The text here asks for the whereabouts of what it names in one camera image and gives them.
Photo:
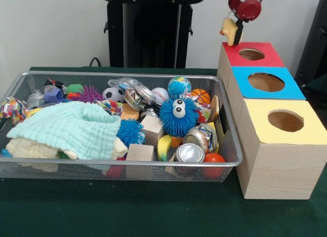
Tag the cream knitted cloth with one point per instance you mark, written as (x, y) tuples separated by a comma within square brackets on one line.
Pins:
[(25, 148)]

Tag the mint green cloth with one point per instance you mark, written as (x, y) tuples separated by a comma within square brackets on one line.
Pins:
[(71, 127)]

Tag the white baseball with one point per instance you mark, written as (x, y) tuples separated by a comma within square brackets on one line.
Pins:
[(161, 95)]

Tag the small orange basketball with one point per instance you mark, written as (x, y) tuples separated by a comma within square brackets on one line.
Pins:
[(200, 96)]

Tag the blue spiky ball with eyes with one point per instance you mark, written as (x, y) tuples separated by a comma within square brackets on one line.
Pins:
[(176, 124)]

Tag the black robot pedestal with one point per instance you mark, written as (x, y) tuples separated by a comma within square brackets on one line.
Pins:
[(153, 43)]

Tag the plain wooden cube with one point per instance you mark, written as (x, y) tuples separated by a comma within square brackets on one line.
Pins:
[(153, 129)]

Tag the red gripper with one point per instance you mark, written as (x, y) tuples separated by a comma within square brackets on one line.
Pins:
[(249, 8)]

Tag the dark green side tablecloth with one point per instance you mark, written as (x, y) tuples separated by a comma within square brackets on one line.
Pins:
[(319, 83)]

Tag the black and white soccer ball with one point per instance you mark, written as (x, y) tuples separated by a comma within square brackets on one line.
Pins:
[(112, 94)]

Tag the plain orange ball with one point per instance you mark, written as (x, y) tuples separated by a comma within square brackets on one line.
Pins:
[(214, 159)]

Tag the globe print ball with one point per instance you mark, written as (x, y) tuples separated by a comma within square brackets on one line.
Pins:
[(178, 86)]

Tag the wooden box with three holes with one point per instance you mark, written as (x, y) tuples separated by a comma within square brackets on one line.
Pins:
[(281, 170)]

